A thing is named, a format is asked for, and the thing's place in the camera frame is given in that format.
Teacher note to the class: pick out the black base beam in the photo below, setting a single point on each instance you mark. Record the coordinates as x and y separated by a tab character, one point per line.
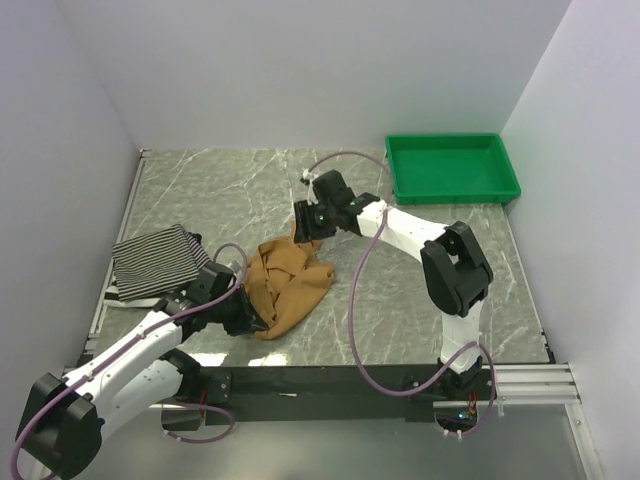
289	393

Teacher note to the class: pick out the green plastic bin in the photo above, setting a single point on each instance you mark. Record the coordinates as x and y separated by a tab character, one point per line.
433	169

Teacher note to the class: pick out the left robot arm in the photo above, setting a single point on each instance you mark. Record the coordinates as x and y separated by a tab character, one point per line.
66	419

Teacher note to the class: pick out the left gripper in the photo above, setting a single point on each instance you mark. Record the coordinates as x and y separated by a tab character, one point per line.
246	322

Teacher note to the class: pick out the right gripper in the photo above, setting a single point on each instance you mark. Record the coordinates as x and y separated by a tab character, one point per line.
304	220

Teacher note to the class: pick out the thin striped tank top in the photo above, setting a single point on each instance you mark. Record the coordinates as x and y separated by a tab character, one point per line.
153	264

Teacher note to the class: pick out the tan tank top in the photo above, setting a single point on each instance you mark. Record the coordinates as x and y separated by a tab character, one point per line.
285	282

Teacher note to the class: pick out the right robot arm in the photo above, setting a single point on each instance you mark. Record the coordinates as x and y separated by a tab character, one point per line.
456	271

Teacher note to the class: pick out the aluminium front rail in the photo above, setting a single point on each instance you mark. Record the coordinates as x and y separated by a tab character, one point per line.
514	384

